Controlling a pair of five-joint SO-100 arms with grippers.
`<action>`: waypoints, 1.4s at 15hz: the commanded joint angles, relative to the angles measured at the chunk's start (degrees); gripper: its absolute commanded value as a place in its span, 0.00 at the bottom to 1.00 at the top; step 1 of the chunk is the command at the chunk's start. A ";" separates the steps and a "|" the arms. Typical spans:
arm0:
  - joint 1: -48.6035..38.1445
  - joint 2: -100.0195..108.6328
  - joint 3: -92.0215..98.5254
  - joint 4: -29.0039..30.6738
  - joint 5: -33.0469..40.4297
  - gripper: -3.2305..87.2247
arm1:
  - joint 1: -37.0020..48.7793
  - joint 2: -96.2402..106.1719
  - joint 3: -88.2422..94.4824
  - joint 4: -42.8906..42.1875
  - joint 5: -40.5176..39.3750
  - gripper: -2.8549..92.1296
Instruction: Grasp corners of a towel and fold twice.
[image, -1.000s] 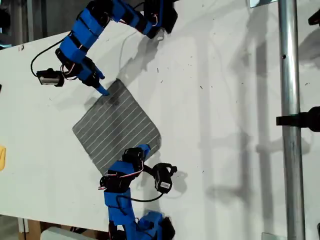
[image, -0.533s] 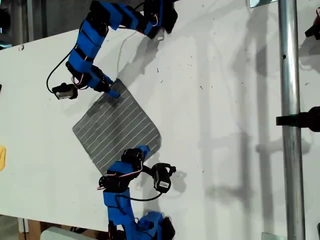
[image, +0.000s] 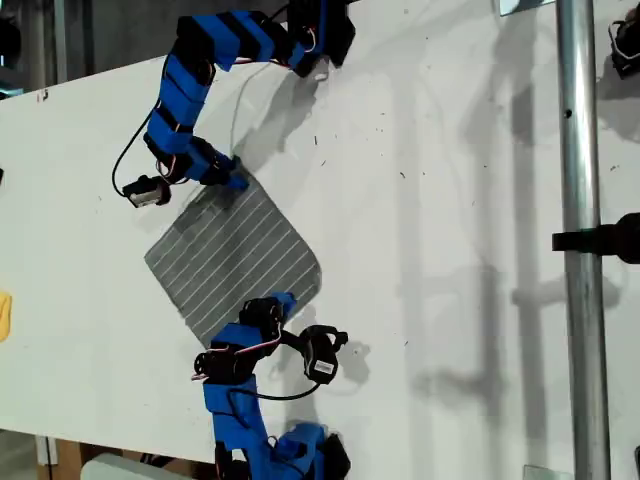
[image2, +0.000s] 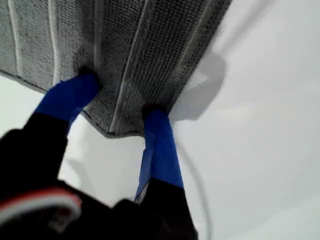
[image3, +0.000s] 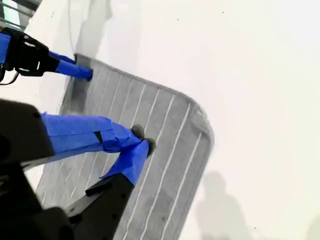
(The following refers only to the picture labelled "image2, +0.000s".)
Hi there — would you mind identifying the grey striped towel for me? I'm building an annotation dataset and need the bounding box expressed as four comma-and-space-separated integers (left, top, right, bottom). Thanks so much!
0, 0, 232, 140

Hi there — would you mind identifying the red white servo wire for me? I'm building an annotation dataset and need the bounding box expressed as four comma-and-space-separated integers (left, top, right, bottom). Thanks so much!
0, 187, 81, 221

